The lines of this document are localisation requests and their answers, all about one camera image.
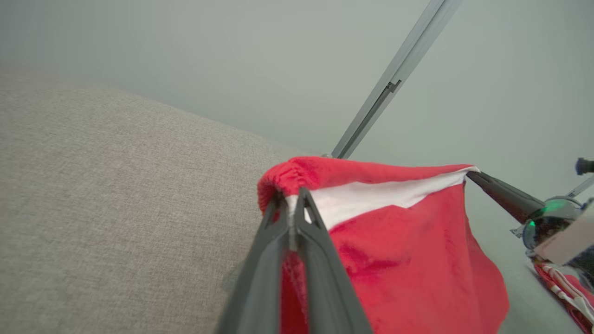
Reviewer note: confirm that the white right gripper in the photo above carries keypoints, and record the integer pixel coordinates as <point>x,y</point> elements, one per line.
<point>566,236</point>

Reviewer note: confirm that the red white basketball jersey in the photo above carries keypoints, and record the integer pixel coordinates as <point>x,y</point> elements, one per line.
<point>573,297</point>

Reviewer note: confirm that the grey metal partition post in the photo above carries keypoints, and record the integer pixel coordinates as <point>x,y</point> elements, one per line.
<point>394,83</point>

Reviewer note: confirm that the red shorts white trim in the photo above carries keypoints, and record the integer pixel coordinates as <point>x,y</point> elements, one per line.
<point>417,260</point>

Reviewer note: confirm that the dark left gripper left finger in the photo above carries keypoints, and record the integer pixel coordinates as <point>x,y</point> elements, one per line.
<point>264,269</point>

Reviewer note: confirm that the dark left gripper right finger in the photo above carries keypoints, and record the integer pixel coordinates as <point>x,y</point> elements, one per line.
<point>325,287</point>

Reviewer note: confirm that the grey fabric sofa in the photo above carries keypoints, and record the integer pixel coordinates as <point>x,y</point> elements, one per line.
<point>116,208</point>

